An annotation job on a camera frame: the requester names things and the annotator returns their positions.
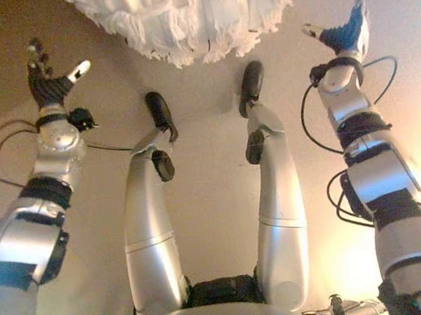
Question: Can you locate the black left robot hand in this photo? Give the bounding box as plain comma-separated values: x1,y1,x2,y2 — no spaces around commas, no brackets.
22,32,96,112

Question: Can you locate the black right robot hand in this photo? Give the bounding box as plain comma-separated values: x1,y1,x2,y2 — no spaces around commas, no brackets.
297,0,373,64

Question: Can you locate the white fringed cushion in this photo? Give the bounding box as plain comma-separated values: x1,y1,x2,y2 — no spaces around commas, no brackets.
57,0,339,85

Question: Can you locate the black right robot foot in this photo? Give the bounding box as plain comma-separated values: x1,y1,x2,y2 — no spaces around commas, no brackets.
232,59,271,119

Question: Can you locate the black robot foot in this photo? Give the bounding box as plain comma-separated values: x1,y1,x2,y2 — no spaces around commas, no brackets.
143,88,179,146
232,59,271,119

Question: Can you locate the black left robot foot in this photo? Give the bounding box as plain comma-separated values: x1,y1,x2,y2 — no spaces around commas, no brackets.
143,88,179,146

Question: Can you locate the silver left robot leg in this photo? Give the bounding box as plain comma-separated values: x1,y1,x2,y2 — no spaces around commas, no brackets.
108,126,198,315

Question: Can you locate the silver robot leg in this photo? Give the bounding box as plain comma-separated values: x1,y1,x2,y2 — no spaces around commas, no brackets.
108,126,198,315
234,98,319,315

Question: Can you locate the silver right robot leg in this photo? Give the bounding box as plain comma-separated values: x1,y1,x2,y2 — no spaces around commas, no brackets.
234,98,319,315

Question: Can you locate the silver device with black knob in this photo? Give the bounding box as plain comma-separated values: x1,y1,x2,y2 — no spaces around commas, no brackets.
299,287,389,315

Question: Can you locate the thin black cable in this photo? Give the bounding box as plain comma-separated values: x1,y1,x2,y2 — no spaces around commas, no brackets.
85,137,134,158

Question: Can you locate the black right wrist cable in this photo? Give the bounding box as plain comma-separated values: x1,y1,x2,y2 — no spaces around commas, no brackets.
294,54,409,160

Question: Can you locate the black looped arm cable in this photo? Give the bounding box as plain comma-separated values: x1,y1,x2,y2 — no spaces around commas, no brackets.
323,165,376,233

